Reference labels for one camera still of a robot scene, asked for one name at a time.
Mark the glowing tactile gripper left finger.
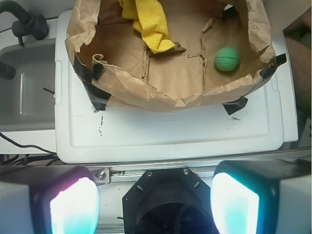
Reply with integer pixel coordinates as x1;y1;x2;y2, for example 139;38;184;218
0;166;100;234

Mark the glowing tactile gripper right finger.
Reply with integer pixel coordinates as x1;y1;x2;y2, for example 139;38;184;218
210;159;312;234

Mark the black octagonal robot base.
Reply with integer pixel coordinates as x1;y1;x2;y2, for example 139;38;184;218
122;168;219;234

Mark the yellow microfiber cloth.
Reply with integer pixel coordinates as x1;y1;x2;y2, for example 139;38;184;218
118;0;175;54

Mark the white plastic bin lid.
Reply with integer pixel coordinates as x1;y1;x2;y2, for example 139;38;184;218
55;11;284;163

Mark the grey toy sink basin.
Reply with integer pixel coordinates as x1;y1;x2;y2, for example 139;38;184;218
0;39;55;132

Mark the green dimpled ball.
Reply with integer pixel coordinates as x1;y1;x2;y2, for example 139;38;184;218
214;47;240;72

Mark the brown paper bag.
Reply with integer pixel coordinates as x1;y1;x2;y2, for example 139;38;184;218
65;0;287;114

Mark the black toy faucet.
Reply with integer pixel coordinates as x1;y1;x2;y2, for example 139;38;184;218
0;0;49;47

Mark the aluminium extrusion rail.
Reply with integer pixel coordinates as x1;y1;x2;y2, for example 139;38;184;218
87;162;217;185

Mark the black cable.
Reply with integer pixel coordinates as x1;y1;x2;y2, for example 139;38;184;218
0;131;57;155

